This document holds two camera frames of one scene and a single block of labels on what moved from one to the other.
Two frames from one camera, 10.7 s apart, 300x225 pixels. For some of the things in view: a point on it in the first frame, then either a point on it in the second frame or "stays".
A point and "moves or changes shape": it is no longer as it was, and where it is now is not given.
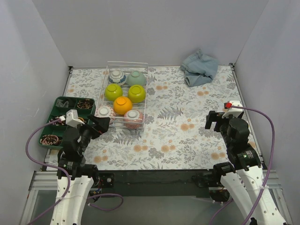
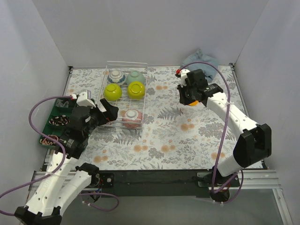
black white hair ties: x=57 y=123 stays
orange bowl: x=122 y=104 -> x=194 y=103
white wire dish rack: x=123 y=96 stays
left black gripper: x=94 y=129 -> x=99 y=115
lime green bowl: x=112 y=91 stays
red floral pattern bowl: x=133 y=114 stays
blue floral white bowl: x=117 y=76 stays
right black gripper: x=215 y=122 -> x=186 y=94
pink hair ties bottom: x=50 y=139 stays
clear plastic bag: x=60 y=103 stays
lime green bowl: x=137 y=93 moves or changes shape
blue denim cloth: x=198 y=68 stays
